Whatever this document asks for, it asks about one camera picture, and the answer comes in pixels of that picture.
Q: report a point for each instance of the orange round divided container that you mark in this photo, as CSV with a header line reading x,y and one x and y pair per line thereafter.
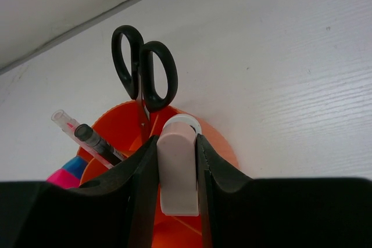
x,y
175,223

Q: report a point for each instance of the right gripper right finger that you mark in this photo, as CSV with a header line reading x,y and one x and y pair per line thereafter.
x,y
239,211

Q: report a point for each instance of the black gel pen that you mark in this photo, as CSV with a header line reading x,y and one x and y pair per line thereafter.
x,y
101,145

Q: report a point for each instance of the pink white eraser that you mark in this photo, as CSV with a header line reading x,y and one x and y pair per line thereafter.
x,y
177,166

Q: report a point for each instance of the pink capped black highlighter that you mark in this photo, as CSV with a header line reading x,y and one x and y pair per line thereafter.
x,y
66,178

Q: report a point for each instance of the black handled scissors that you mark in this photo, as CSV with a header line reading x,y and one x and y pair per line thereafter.
x,y
139,81

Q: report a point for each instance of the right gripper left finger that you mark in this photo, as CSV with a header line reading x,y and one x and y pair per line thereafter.
x,y
115,209

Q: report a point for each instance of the blue capped black highlighter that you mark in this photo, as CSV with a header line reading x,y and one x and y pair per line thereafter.
x,y
75,166

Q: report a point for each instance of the red clear pen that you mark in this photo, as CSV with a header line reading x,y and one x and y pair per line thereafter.
x,y
71,127

